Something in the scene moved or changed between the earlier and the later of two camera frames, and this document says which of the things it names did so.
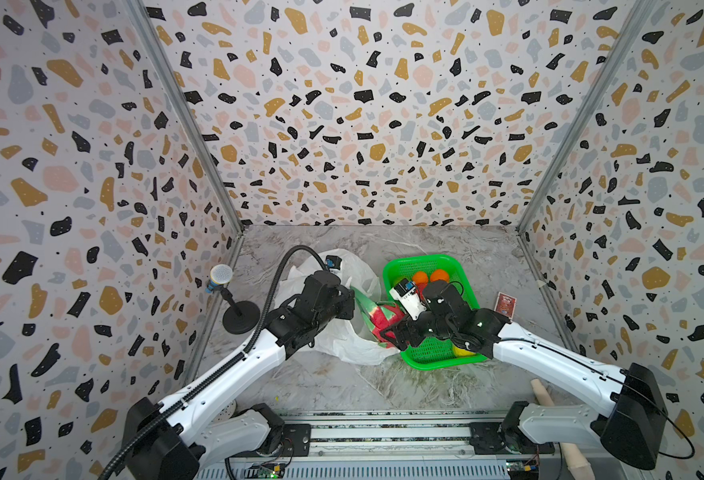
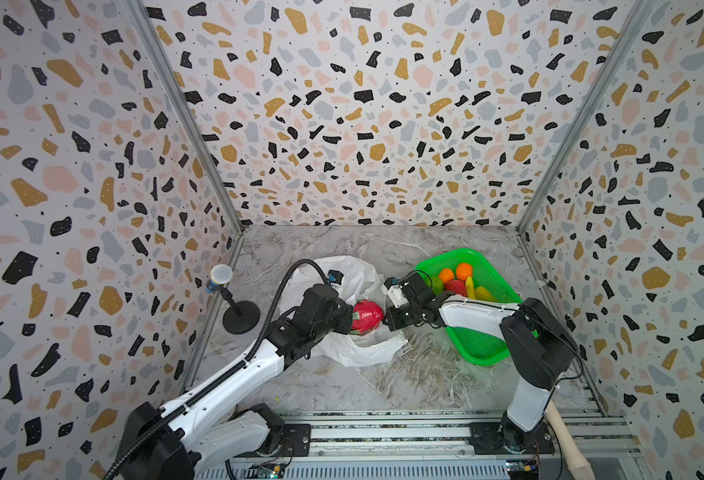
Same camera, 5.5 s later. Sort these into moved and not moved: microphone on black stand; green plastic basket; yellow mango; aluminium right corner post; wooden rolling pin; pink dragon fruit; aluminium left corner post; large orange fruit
Moved: large orange fruit; pink dragon fruit; green plastic basket; yellow mango
Not moved: microphone on black stand; aluminium right corner post; aluminium left corner post; wooden rolling pin
